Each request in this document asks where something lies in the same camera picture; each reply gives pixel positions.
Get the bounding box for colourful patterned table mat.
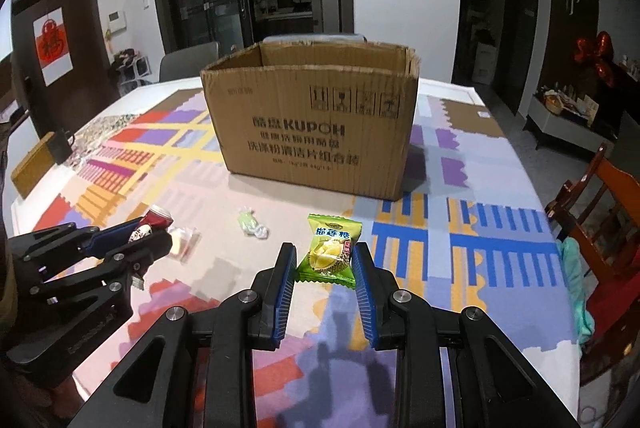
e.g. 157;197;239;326
31;86;580;428

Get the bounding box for red heart balloons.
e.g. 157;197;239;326
573;31;614;86

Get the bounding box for pale green wrapped candy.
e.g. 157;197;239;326
238;208;269;240

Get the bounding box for red fu door poster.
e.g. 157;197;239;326
32;7;74;86

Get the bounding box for green durian candy packet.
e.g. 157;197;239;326
296;213;362;289

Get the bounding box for white shoe rack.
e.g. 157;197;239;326
107;48;151;96

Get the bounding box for red snack packet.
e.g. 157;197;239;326
128;205;174;243

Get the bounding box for teal cloth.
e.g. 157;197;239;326
556;237;596;347

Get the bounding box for white clear wafer packet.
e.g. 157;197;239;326
168;226;201;264

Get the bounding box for grey chair middle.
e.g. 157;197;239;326
262;33;367;43

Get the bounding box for grey chair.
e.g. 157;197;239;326
158;41;219;83
262;33;367;43

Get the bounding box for black mug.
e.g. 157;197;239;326
47;129;75;165

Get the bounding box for brown cardboard box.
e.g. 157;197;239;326
201;41;420;200

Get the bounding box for white low cabinet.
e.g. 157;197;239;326
523;97;614;161

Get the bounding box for grey chair left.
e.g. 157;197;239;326
158;41;219;83

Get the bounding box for red wooden chair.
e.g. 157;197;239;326
544;145;639;385

